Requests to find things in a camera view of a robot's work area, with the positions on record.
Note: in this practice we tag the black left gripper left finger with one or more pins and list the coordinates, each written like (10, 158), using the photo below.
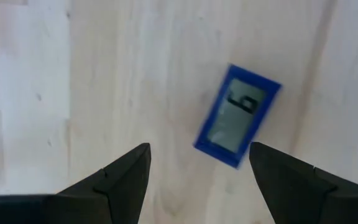
(104, 199)

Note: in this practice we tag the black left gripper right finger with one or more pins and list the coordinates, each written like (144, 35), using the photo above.
(297, 193)

